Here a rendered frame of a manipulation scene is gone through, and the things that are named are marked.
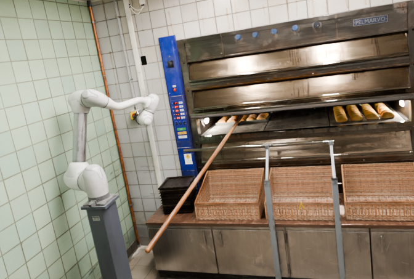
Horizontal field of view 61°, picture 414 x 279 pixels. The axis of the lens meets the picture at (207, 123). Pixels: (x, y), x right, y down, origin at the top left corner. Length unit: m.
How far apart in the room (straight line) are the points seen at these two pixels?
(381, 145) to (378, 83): 0.52
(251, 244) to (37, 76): 2.13
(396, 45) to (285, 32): 0.85
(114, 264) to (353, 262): 1.78
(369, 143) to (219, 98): 1.33
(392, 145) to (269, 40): 1.33
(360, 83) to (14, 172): 2.68
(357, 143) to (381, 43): 0.82
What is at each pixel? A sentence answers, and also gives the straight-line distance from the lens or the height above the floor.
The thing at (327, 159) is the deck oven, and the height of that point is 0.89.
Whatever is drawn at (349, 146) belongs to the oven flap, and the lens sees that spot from 3.19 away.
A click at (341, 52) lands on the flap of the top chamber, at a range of 3.06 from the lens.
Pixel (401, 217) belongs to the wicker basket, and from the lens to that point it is 2.92.
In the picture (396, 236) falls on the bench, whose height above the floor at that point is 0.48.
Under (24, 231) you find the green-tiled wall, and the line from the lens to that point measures 2.86.
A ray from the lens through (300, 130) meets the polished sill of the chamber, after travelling 3.15.
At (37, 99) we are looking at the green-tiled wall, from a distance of 2.96.
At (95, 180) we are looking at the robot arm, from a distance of 2.64.
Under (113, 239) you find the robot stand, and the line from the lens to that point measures 2.79.
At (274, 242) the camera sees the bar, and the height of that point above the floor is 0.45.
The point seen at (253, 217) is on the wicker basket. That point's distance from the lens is 2.95.
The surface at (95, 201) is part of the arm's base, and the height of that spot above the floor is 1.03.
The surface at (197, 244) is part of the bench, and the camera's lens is 3.15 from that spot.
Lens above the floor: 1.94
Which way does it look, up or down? 11 degrees down
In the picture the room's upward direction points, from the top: 9 degrees counter-clockwise
